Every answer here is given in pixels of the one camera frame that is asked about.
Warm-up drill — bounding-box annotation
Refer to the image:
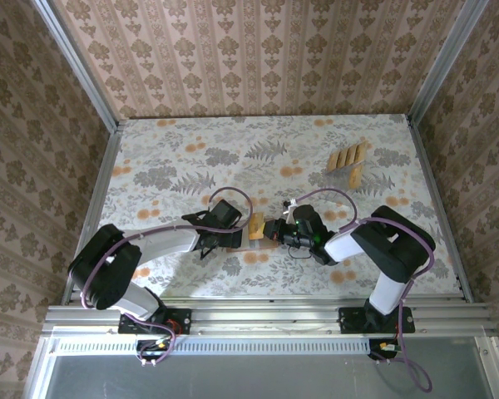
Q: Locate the wooden block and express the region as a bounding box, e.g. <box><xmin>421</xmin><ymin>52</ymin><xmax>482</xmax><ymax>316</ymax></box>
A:
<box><xmin>249</xmin><ymin>212</ymin><xmax>266</xmax><ymax>241</ymax></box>

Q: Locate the floral patterned table cover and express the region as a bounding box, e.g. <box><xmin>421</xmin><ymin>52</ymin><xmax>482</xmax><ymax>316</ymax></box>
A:
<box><xmin>81</xmin><ymin>116</ymin><xmax>462</xmax><ymax>298</ymax></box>

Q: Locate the grey metal sheet panel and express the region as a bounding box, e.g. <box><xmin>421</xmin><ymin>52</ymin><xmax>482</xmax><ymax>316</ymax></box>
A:
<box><xmin>22</xmin><ymin>336</ymin><xmax>499</xmax><ymax>399</ymax></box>

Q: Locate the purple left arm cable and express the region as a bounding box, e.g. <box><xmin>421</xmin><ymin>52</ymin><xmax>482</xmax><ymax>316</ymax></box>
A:
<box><xmin>79</xmin><ymin>186</ymin><xmax>254</xmax><ymax>369</ymax></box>

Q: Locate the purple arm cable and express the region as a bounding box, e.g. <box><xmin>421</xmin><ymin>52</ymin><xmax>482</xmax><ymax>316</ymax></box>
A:
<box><xmin>297</xmin><ymin>188</ymin><xmax>437</xmax><ymax>394</ymax></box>
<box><xmin>79</xmin><ymin>186</ymin><xmax>254</xmax><ymax>369</ymax></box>

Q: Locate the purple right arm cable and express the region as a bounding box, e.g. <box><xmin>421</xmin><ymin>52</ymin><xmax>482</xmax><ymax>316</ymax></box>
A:
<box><xmin>297</xmin><ymin>188</ymin><xmax>437</xmax><ymax>394</ymax></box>

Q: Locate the wide aluminium base rail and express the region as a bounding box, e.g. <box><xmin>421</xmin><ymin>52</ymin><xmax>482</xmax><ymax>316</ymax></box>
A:
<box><xmin>41</xmin><ymin>295</ymin><xmax>497</xmax><ymax>337</ymax></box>

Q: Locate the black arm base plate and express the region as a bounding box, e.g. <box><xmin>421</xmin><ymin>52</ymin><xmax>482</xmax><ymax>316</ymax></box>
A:
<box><xmin>118</xmin><ymin>308</ymin><xmax>193</xmax><ymax>336</ymax></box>
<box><xmin>338</xmin><ymin>305</ymin><xmax>417</xmax><ymax>336</ymax></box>

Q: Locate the white slotted cable duct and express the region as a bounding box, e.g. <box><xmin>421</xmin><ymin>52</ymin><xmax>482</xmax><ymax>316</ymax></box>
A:
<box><xmin>49</xmin><ymin>335</ymin><xmax>403</xmax><ymax>355</ymax></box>

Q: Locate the aluminium table side rail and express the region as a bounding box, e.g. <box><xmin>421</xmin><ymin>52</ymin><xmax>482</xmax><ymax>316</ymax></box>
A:
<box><xmin>60</xmin><ymin>120</ymin><xmax>124</xmax><ymax>307</ymax></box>
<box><xmin>405</xmin><ymin>114</ymin><xmax>475</xmax><ymax>303</ymax></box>

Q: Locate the black connector bracket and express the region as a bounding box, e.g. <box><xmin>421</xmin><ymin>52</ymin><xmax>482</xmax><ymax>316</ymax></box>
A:
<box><xmin>136</xmin><ymin>338</ymin><xmax>174</xmax><ymax>362</ymax></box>
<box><xmin>368</xmin><ymin>338</ymin><xmax>403</xmax><ymax>361</ymax></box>

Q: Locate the aluminium frame corner post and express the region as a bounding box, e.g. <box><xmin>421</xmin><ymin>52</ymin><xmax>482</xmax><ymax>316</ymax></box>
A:
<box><xmin>406</xmin><ymin>0</ymin><xmax>491</xmax><ymax>128</ymax></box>
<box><xmin>32</xmin><ymin>0</ymin><xmax>122</xmax><ymax>133</ymax></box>

